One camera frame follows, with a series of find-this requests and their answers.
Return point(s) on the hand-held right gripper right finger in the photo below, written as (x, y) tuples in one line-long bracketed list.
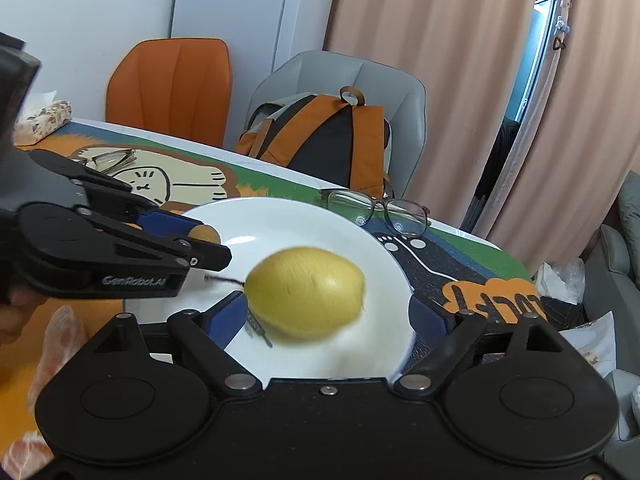
[(425, 320)]

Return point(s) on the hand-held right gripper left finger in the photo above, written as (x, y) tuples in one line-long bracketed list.
[(227, 317)]

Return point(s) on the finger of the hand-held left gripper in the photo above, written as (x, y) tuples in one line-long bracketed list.
[(165, 220), (200, 255)]

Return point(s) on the large green pomelo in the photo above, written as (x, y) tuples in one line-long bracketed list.
[(305, 290)]

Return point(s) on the peeled pomelo segment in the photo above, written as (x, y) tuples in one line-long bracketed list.
[(22, 455), (62, 345)]

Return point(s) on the white plate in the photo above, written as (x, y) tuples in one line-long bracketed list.
[(310, 230)]

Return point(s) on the person's left hand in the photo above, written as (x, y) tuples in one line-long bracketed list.
[(17, 310)]

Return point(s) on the colourful printed table mat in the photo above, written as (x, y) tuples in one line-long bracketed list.
[(435, 270)]

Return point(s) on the thin rimmed glasses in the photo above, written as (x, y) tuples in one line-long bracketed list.
[(107, 159)]

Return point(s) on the dark rimmed glasses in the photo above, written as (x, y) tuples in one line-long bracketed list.
[(407, 217)]

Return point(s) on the patterned tissue box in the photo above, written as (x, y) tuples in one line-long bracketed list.
[(45, 119)]

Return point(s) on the orange chair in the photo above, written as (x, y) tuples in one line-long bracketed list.
[(170, 90)]

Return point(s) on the white plastic bag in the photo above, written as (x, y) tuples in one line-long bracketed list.
[(595, 340), (562, 277)]

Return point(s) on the orange and black backpack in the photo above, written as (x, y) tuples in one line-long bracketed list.
[(325, 140)]

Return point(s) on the grey sofa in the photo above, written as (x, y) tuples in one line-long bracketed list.
[(625, 260)]

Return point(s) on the grey chair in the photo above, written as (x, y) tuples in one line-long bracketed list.
[(395, 110)]

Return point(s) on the white cabinet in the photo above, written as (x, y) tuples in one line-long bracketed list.
[(250, 10)]

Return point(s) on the beige curtain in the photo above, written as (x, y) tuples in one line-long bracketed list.
[(440, 60), (590, 135)]

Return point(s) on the small hanging ornament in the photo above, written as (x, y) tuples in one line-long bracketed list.
[(562, 35)]

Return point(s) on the white sliding door frame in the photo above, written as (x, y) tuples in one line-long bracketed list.
[(542, 100)]

